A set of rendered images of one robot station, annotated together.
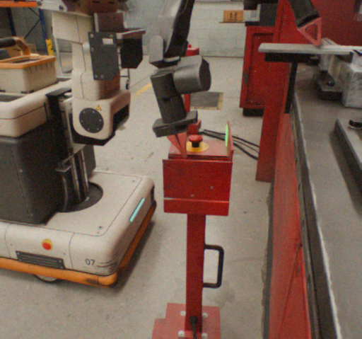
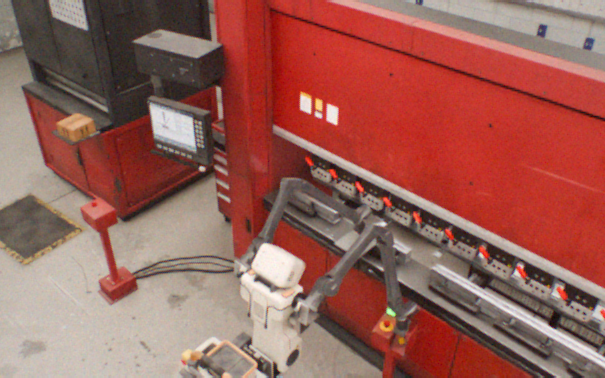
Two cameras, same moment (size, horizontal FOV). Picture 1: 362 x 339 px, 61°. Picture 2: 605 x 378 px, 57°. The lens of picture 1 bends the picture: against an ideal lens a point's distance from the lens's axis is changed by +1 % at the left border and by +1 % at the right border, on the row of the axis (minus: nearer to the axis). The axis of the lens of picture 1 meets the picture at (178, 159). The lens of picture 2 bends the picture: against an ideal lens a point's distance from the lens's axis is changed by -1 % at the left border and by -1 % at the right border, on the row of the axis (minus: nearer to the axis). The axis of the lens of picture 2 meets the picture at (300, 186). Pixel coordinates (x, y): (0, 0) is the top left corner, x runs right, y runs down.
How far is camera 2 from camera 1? 2.89 m
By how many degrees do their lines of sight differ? 54
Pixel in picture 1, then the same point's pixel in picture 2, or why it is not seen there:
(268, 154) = not seen: hidden behind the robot
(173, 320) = not seen: outside the picture
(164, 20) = (398, 298)
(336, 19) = (284, 162)
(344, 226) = (480, 325)
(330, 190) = (466, 317)
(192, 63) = (412, 306)
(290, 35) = (261, 186)
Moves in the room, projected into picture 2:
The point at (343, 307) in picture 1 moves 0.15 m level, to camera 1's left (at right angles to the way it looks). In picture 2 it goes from (500, 340) to (494, 361)
